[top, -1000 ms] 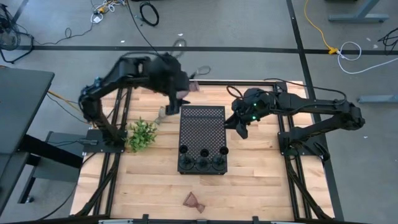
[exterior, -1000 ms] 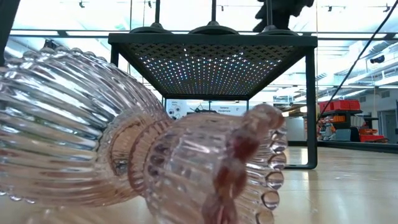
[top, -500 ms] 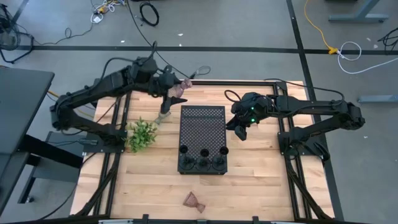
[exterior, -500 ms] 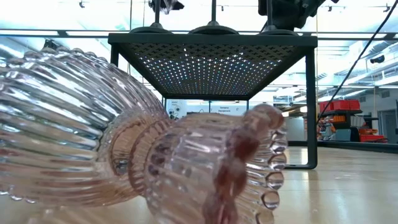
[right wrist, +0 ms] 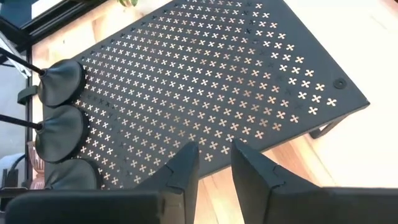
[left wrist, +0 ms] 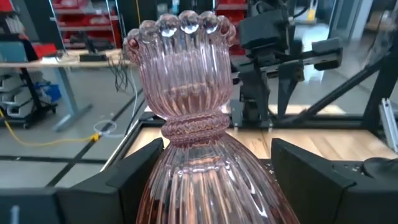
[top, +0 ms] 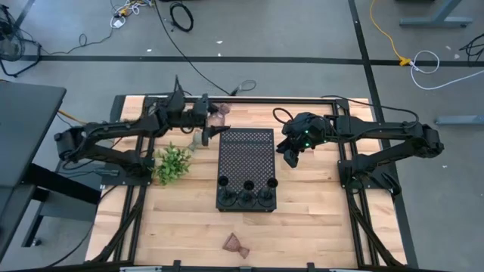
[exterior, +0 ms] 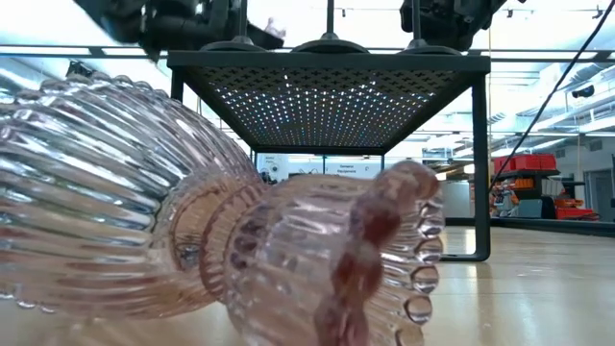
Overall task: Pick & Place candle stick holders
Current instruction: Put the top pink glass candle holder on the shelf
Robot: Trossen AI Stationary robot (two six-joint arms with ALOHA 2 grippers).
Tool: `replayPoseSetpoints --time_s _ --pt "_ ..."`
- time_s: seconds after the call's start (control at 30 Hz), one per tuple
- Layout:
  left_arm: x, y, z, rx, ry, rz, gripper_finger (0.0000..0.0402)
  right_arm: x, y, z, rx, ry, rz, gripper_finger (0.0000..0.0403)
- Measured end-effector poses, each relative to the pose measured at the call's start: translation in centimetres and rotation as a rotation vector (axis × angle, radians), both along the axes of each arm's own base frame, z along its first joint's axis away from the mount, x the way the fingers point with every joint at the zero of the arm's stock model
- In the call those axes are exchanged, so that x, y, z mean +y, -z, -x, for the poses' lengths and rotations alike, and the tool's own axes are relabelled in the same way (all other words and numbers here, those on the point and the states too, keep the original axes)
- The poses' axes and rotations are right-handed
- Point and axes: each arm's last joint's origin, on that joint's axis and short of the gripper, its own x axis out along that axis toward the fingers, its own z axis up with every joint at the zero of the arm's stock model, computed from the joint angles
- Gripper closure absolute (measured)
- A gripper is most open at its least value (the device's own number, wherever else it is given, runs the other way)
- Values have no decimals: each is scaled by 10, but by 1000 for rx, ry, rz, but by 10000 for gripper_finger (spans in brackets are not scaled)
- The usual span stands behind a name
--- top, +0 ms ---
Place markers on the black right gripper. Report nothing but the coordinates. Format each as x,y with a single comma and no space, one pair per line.
308,130

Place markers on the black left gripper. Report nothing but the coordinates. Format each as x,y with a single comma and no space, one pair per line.
193,113

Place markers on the black metal candlestick holder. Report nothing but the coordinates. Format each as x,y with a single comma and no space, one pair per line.
225,192
267,192
247,194

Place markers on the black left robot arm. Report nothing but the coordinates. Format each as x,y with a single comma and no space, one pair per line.
113,130

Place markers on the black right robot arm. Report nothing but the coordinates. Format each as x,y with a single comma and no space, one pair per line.
378,128

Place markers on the green-grey glass candle holder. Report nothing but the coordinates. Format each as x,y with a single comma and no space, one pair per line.
196,140

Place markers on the black perforated metal tray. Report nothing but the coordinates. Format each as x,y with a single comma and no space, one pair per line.
246,158

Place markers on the green artificial plant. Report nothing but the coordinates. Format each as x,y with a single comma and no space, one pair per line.
172,164

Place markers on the short silver aluminium bar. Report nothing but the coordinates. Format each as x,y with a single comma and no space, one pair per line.
140,269
344,270

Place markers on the grey metal desk foot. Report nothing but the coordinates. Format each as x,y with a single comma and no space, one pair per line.
459,120

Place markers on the black desk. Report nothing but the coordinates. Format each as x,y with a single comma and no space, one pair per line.
26,132

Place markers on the grey metal desk base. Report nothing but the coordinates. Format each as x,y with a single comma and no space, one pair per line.
435,20

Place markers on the black floor fan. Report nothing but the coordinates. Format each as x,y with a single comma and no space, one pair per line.
11,41

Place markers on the black aluminium table frame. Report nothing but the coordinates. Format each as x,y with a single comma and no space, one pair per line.
264,100

